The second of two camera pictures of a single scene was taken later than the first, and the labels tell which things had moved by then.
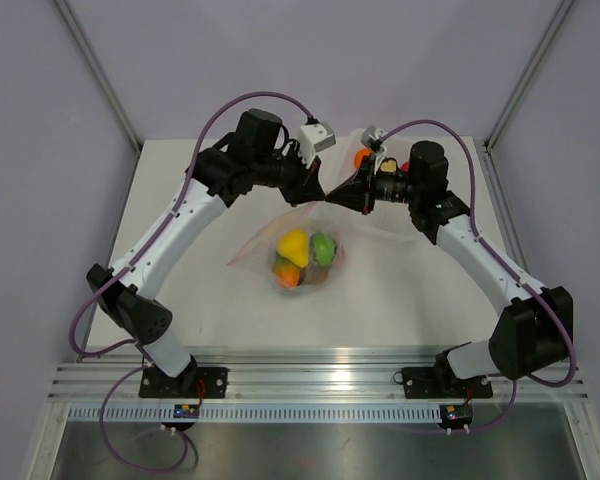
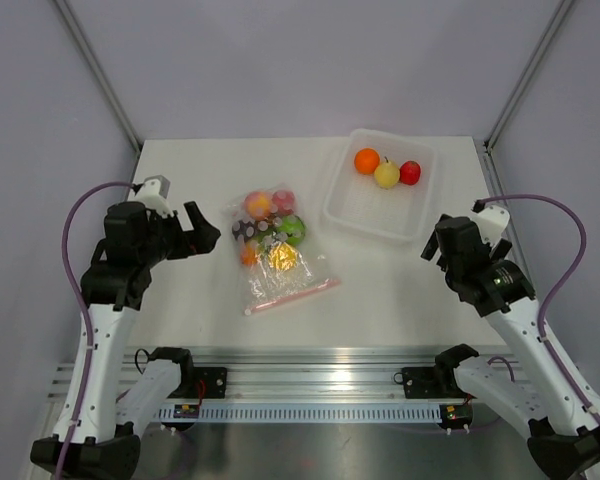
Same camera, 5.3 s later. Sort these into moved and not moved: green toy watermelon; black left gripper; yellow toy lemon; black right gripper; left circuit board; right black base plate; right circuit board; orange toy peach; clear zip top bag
Moved: green toy watermelon; black right gripper; yellow toy lemon; clear zip top bag; orange toy peach; black left gripper
Not moved: right black base plate; left circuit board; right circuit board
